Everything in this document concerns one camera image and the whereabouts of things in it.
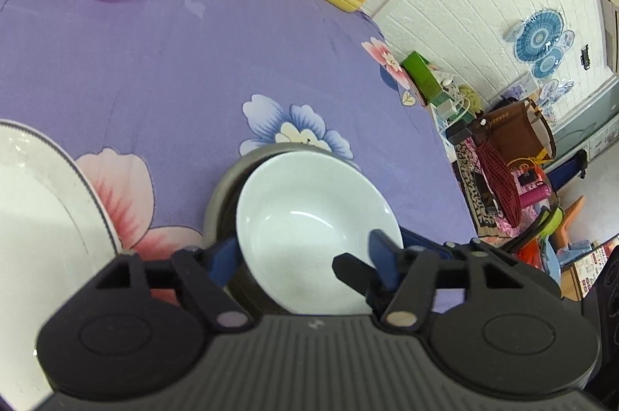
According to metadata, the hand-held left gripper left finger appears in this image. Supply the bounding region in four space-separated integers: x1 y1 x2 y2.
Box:
89 238 255 334

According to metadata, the white bowl with red pattern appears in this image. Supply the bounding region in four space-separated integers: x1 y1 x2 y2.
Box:
236 151 404 315

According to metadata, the red checked cloth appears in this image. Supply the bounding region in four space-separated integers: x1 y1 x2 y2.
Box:
476 140 524 229

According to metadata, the stainless steel bowl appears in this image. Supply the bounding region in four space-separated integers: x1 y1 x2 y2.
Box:
202 143 359 315

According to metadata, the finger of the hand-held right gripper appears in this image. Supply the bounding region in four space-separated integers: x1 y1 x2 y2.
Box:
401 227 458 252
333 252 388 303

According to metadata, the blue paper fan decoration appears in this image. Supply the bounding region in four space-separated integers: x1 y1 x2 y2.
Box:
505 7 576 102

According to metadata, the patterned dark cloth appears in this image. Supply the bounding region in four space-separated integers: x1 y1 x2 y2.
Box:
455 140 508 238

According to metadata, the brown bag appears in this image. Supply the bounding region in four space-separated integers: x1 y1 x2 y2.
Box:
476 99 557 170

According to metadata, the purple floral tablecloth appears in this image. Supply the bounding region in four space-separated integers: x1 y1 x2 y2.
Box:
0 0 477 315

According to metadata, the green box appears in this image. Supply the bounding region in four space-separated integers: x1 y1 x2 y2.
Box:
400 51 443 104

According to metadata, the pink bottle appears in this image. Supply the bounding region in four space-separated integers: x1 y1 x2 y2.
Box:
520 186 549 207

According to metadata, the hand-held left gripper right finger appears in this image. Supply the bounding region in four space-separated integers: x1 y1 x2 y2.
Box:
368 231 562 332

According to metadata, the white plate with blue rim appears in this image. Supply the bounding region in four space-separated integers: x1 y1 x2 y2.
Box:
0 120 121 399

